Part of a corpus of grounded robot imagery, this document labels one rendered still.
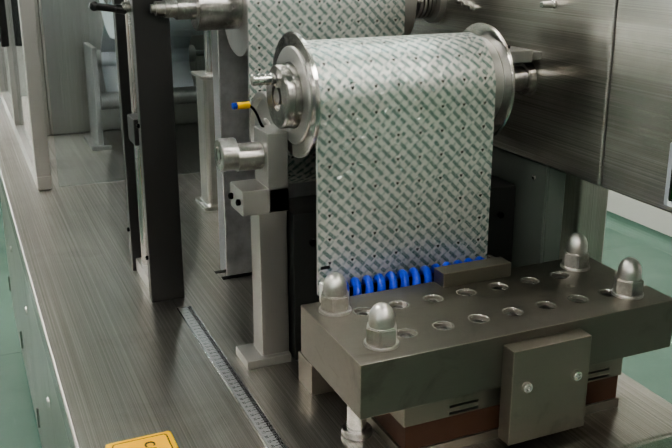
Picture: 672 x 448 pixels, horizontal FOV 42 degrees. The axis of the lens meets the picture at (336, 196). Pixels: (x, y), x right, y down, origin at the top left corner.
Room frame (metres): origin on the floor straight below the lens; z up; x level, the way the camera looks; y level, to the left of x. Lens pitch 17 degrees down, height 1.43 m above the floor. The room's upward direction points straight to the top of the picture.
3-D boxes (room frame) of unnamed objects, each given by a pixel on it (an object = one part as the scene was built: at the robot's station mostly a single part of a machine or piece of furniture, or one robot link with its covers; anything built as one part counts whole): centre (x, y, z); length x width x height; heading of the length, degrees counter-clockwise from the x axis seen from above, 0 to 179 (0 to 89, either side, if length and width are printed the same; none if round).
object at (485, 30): (1.12, -0.19, 1.25); 0.15 x 0.01 x 0.15; 24
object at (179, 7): (1.22, 0.22, 1.34); 0.06 x 0.03 x 0.03; 114
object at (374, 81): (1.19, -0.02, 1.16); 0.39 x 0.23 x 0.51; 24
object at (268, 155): (1.04, 0.10, 1.05); 0.06 x 0.05 x 0.31; 114
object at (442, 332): (0.92, -0.17, 1.00); 0.40 x 0.16 x 0.06; 114
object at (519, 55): (1.14, -0.23, 1.28); 0.06 x 0.05 x 0.02; 114
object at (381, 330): (0.82, -0.05, 1.05); 0.04 x 0.04 x 0.04
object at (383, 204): (1.01, -0.09, 1.11); 0.23 x 0.01 x 0.18; 114
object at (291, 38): (1.02, 0.05, 1.25); 0.15 x 0.01 x 0.15; 24
